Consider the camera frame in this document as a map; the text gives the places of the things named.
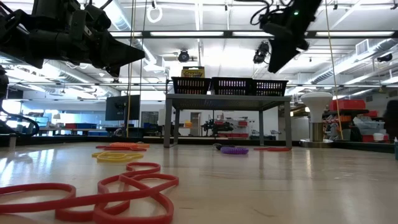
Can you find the orange rubber band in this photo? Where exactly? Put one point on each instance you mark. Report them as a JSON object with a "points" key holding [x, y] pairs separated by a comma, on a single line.
{"points": [[123, 145], [143, 145]]}

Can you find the black rig-mounted camera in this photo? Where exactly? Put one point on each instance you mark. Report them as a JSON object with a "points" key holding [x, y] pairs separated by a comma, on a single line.
{"points": [[261, 53]]}

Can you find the yellow rubber band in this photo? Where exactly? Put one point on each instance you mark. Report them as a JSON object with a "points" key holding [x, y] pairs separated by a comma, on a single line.
{"points": [[118, 158]]}

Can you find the black ceiling device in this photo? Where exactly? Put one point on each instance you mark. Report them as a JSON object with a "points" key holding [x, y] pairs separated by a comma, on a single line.
{"points": [[385, 57]]}

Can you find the black rig crossbeam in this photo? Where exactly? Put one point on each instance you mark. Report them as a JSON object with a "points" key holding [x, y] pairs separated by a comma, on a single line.
{"points": [[217, 34]]}

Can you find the purple coil wristband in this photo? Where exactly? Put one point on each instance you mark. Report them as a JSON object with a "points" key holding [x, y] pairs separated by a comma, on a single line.
{"points": [[234, 151]]}

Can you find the black plastic mesh basket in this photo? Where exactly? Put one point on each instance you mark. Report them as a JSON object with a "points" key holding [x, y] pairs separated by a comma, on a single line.
{"points": [[190, 86], [270, 88], [231, 86]]}

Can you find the person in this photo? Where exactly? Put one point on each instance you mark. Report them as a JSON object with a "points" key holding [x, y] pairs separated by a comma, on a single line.
{"points": [[391, 115]]}

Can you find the white air vent grille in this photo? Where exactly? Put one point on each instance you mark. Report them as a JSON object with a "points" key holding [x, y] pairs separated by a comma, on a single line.
{"points": [[362, 47]]}

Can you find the black computer monitor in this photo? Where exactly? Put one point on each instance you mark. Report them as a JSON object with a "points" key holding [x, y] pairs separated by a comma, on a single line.
{"points": [[121, 107]]}

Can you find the red rubber band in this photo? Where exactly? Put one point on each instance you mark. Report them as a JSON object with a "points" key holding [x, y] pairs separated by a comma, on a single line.
{"points": [[168, 208], [37, 186], [276, 149], [155, 176], [102, 147]]}

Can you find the black background robot arm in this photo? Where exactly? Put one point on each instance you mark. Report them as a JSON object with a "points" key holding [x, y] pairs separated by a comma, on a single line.
{"points": [[214, 127]]}

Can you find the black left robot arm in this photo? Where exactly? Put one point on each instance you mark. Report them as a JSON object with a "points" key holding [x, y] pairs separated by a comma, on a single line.
{"points": [[15, 28]]}

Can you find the white dome on metal cylinder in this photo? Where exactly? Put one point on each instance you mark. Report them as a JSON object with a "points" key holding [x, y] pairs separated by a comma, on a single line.
{"points": [[316, 104]]}

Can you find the black overhead camera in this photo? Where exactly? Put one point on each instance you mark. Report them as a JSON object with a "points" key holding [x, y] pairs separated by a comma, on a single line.
{"points": [[183, 56]]}

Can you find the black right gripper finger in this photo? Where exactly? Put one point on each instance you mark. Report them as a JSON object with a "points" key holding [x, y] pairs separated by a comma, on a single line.
{"points": [[281, 53]]}

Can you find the grey perforated metal riser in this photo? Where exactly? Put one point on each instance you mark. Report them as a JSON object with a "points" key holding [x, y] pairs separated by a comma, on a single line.
{"points": [[217, 102]]}

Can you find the red storage bin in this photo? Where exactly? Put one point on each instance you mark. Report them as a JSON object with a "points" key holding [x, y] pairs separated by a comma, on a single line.
{"points": [[346, 105]]}

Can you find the Crayola crayon box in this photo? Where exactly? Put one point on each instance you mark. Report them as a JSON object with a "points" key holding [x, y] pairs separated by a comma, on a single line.
{"points": [[192, 73]]}

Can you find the white cup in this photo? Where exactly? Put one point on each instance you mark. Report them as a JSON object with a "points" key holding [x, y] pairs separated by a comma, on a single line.
{"points": [[378, 137]]}

